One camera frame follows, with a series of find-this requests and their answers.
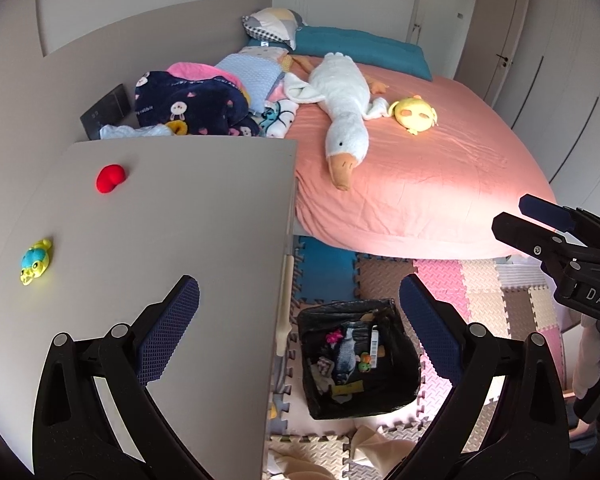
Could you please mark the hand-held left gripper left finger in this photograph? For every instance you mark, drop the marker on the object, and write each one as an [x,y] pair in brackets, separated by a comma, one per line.
[172,325]

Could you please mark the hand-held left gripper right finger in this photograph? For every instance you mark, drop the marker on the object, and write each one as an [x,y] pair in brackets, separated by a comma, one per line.
[430,325]

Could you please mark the yellow chick plush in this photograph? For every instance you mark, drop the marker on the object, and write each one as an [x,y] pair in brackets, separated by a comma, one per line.
[415,115]

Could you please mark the black trash bin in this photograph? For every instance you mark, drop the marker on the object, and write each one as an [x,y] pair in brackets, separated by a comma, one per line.
[395,382]

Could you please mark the light blue quilted blanket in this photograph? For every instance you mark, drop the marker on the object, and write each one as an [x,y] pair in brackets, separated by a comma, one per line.
[252,77]

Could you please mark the red plastic toy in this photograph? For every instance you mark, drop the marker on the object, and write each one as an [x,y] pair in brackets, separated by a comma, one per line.
[110,179]

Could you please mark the pink cloth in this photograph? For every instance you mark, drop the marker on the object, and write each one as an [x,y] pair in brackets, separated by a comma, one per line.
[195,71]

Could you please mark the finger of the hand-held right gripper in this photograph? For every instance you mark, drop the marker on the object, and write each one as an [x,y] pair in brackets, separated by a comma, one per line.
[587,290]
[545,210]

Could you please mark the bed with pink sheet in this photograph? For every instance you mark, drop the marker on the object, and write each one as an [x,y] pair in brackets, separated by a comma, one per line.
[430,185]

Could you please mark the white door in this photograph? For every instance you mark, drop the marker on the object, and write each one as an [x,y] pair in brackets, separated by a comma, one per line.
[445,15]

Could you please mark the small light blue cloth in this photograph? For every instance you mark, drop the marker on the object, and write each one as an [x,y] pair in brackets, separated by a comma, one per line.
[130,131]

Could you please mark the black wall panel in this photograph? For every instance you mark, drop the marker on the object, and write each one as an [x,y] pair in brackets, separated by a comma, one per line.
[105,112]

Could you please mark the person's right hand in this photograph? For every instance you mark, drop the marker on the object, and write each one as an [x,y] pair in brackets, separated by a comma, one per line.
[586,360]

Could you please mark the teal pillow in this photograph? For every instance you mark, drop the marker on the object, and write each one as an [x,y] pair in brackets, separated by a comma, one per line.
[360,47]

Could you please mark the colourful foam floor mat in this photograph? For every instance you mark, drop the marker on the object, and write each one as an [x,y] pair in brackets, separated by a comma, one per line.
[485,285]

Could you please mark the patterned pillow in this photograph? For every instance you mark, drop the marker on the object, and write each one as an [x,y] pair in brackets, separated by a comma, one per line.
[272,27]

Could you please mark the white goose plush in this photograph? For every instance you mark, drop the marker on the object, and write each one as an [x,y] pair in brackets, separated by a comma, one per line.
[342,110]

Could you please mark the white wardrobe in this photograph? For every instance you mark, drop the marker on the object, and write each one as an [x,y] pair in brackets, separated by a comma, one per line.
[540,60]

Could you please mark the white blue cartoon cloth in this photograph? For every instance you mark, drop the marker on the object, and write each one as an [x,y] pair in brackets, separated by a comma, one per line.
[280,120]

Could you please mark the yellow blue plastic toy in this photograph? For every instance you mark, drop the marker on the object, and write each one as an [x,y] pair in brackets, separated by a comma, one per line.
[35,262]

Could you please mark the navy printed blanket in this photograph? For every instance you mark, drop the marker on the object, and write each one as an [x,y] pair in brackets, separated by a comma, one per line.
[195,105]

